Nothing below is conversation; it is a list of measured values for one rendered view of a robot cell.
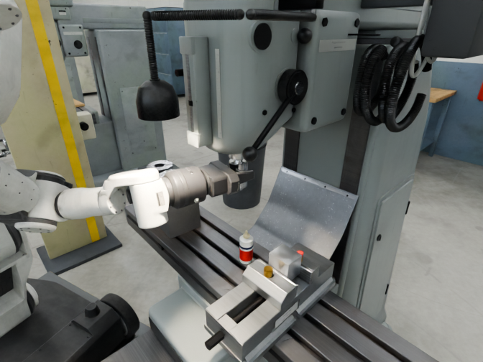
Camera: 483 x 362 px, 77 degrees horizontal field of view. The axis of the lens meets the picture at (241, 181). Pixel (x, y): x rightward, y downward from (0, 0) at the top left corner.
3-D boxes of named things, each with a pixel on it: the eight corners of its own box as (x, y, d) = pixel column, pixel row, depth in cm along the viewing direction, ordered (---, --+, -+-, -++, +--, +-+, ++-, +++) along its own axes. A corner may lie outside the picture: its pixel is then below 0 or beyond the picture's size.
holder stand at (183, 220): (169, 239, 101) (162, 187, 92) (144, 211, 116) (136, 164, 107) (200, 226, 108) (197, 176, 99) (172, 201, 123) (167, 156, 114)
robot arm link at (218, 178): (241, 167, 68) (192, 179, 63) (240, 204, 73) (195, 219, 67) (214, 151, 78) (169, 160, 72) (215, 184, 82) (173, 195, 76)
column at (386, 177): (331, 406, 140) (422, 30, 69) (260, 340, 170) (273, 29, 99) (380, 339, 170) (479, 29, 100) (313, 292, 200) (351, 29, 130)
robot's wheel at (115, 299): (101, 327, 132) (90, 293, 123) (111, 318, 136) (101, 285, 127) (134, 347, 123) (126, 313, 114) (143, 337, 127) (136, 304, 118)
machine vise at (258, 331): (246, 372, 62) (246, 337, 57) (202, 326, 71) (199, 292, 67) (336, 284, 83) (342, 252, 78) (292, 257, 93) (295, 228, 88)
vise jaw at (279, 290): (280, 311, 67) (282, 298, 65) (241, 281, 75) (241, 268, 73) (297, 296, 71) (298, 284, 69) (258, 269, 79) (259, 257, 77)
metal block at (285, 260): (287, 284, 72) (288, 265, 69) (267, 271, 76) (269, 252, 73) (300, 274, 75) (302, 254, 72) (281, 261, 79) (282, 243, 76)
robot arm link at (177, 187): (185, 169, 65) (131, 182, 59) (195, 216, 67) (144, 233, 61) (169, 166, 74) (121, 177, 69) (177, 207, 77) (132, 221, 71)
